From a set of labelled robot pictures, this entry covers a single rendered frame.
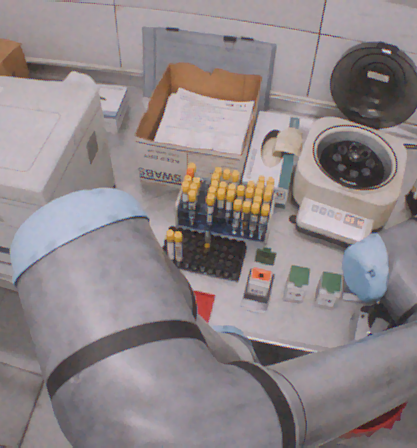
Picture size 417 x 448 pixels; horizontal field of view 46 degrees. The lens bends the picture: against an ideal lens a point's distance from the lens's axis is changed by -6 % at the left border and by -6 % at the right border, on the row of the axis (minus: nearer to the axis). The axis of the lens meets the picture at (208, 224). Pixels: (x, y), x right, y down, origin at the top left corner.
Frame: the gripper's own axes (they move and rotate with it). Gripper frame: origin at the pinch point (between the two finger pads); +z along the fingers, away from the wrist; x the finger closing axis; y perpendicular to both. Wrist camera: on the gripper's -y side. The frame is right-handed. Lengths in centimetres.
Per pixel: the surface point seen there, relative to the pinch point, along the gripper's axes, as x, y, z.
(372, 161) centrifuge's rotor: 3.8, 43.8, 1.2
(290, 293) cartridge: 16.9, 9.9, 8.5
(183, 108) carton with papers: 51, 53, 5
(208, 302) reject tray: 32.5, 5.5, 11.6
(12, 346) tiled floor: 110, 10, 99
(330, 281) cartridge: 9.7, 12.5, 5.1
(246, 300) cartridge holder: 25.2, 7.2, 10.4
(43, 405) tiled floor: 89, -8, 99
